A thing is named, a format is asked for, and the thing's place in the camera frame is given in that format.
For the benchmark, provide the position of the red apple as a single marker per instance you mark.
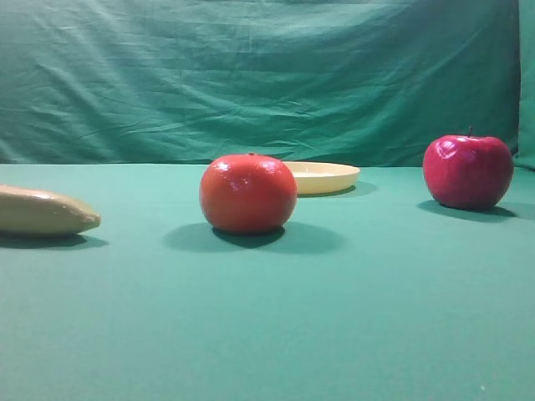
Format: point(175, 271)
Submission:
point(468, 172)

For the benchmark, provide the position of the yellow plate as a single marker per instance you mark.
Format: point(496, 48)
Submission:
point(314, 178)

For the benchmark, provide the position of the orange tangerine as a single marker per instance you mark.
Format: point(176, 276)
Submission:
point(247, 193)

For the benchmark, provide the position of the green table cloth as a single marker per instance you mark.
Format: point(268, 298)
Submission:
point(377, 293)

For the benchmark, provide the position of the green backdrop cloth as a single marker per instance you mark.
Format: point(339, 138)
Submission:
point(369, 83)

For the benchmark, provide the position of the yellow banana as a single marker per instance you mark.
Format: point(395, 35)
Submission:
point(28, 212)

